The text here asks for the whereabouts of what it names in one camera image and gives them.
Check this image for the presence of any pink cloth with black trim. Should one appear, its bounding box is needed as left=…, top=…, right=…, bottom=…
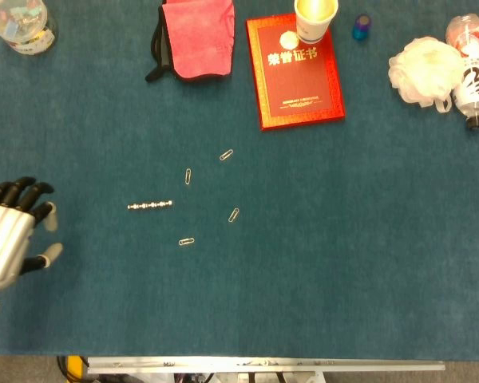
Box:
left=144, top=0, right=237, bottom=84

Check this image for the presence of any clear plastic drink bottle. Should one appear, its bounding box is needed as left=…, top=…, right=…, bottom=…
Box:
left=445, top=14, right=479, bottom=131

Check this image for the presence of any yellow plastic part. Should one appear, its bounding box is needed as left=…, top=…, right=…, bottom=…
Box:
left=66, top=356, right=89, bottom=377

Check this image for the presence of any aluminium rail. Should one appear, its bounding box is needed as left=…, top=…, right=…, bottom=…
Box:
left=86, top=356, right=446, bottom=375

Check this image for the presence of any clear plastic jar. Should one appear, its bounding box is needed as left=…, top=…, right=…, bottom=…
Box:
left=0, top=0, right=60, bottom=56

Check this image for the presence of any white mesh bath pouf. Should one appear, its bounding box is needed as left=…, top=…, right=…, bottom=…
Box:
left=388, top=36, right=466, bottom=115

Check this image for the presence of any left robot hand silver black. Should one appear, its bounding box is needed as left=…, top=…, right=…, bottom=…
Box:
left=0, top=176, right=64, bottom=289

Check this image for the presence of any white paper cup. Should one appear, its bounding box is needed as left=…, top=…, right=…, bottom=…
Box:
left=294, top=0, right=339, bottom=45

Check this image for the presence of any red certificate book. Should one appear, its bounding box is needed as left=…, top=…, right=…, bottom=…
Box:
left=245, top=13, right=346, bottom=133

